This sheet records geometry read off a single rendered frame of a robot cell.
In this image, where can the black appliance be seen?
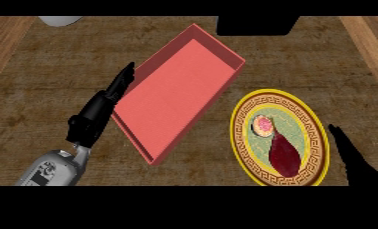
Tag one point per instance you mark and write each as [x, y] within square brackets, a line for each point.
[258, 25]

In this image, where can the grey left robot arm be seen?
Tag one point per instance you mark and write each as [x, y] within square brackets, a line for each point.
[56, 168]

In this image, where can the pale grey round object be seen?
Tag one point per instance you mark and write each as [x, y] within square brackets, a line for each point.
[60, 20]

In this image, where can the dark red pear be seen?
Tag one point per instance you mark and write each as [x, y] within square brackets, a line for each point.
[282, 151]

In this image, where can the red cardboard box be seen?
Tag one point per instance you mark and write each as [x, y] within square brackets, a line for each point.
[178, 93]

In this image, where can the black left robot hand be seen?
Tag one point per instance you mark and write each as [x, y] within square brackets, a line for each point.
[97, 109]

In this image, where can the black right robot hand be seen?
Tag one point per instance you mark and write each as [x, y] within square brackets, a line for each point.
[355, 163]

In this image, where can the yellow rimmed patterned plate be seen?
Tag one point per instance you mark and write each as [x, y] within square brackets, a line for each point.
[280, 137]

